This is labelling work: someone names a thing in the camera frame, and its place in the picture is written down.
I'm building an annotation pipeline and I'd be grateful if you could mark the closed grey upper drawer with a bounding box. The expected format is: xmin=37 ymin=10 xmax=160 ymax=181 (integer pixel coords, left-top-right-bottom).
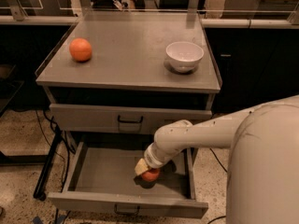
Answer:
xmin=50 ymin=104 xmax=212 ymax=134

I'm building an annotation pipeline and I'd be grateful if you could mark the white bowl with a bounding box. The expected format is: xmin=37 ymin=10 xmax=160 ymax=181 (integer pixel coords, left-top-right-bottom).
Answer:
xmin=165 ymin=41 xmax=205 ymax=73

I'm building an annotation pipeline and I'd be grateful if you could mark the grey drawer cabinet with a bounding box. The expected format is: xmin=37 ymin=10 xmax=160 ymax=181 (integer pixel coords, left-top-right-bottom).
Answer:
xmin=35 ymin=10 xmax=222 ymax=161

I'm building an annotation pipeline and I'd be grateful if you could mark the open grey middle drawer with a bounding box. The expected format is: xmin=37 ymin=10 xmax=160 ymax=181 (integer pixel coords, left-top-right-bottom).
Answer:
xmin=48 ymin=143 xmax=208 ymax=218

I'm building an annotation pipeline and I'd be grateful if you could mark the red apple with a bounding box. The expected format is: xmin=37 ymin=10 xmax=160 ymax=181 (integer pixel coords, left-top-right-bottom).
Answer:
xmin=141 ymin=169 xmax=160 ymax=182

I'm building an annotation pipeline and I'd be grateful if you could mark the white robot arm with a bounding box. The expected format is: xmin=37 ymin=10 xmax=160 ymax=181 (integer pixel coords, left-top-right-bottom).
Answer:
xmin=135 ymin=95 xmax=299 ymax=224

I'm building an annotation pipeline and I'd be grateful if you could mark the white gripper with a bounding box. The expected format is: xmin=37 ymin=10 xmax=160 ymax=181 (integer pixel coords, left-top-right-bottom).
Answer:
xmin=135 ymin=143 xmax=170 ymax=175

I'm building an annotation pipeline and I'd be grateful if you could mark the orange fruit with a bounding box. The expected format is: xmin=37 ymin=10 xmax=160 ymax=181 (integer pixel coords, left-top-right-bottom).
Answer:
xmin=69 ymin=38 xmax=93 ymax=62

